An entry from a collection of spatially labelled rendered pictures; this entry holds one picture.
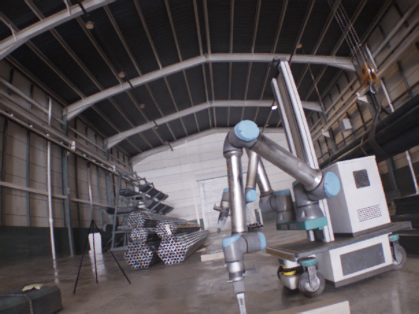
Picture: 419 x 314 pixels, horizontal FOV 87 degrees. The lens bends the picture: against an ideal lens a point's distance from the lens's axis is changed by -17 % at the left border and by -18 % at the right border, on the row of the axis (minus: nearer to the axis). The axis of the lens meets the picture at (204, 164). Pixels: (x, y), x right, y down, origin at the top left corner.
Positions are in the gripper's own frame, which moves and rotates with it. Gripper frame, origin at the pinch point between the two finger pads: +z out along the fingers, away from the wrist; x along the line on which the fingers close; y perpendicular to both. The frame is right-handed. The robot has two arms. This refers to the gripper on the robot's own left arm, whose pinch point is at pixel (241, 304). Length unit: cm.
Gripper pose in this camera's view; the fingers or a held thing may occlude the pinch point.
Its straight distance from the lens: 134.0
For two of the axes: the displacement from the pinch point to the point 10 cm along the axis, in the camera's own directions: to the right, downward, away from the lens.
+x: -0.7, -2.3, -9.7
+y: -9.8, 1.7, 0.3
